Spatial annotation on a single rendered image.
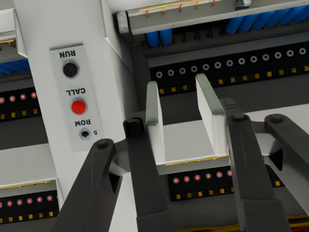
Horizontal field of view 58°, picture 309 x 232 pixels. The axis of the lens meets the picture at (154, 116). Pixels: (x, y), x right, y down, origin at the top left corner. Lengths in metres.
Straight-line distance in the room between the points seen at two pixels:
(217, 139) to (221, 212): 0.46
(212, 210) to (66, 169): 0.34
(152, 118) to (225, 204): 0.46
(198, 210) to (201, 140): 0.29
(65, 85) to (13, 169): 0.13
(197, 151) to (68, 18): 0.21
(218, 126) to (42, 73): 0.24
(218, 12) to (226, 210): 0.40
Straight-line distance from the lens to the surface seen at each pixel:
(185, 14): 0.37
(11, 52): 0.44
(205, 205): 0.60
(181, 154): 0.34
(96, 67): 0.33
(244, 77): 0.50
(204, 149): 0.34
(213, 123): 0.16
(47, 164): 0.38
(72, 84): 0.33
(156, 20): 0.37
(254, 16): 0.42
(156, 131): 0.16
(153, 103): 0.18
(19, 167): 0.40
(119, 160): 0.15
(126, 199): 0.37
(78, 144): 0.35
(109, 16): 0.35
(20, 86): 0.56
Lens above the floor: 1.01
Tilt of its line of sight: 12 degrees up
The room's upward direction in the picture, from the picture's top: 171 degrees clockwise
